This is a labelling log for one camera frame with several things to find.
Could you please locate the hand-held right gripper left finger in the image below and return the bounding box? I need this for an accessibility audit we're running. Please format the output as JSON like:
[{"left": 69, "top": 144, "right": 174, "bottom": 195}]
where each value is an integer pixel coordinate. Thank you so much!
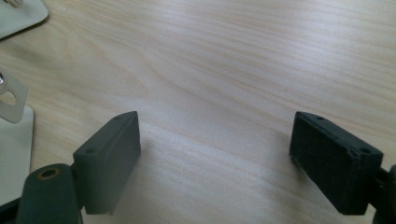
[{"left": 73, "top": 110, "right": 142, "bottom": 217}]

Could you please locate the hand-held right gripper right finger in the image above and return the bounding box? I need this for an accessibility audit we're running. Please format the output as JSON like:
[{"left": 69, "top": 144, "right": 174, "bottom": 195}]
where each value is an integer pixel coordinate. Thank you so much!
[{"left": 289, "top": 110, "right": 385, "bottom": 216}]

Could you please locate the white expandable metal rack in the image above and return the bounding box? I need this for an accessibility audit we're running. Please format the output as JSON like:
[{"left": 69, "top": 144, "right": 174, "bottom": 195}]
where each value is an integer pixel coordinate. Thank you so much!
[{"left": 0, "top": 0, "right": 50, "bottom": 206}]

